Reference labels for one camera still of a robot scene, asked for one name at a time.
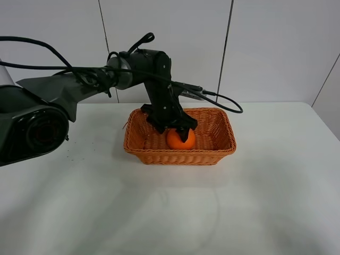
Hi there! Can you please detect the orange fruit with stem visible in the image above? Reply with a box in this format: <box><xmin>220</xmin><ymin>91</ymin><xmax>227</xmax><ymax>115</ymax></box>
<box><xmin>166</xmin><ymin>129</ymin><xmax>196</xmax><ymax>150</ymax></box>

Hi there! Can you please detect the orange woven wicker basket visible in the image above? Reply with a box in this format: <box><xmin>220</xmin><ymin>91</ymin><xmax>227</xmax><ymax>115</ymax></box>
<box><xmin>123</xmin><ymin>107</ymin><xmax>236</xmax><ymax>166</ymax></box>

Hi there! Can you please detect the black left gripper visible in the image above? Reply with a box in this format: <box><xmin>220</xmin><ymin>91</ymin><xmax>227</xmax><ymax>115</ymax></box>
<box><xmin>141</xmin><ymin>80</ymin><xmax>198</xmax><ymax>142</ymax></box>

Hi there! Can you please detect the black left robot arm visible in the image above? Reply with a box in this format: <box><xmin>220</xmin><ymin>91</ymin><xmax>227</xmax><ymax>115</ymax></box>
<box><xmin>1</xmin><ymin>49</ymin><xmax>202</xmax><ymax>166</ymax></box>

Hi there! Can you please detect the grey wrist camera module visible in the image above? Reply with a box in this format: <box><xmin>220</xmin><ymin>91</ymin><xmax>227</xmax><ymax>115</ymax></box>
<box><xmin>172</xmin><ymin>82</ymin><xmax>217</xmax><ymax>100</ymax></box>

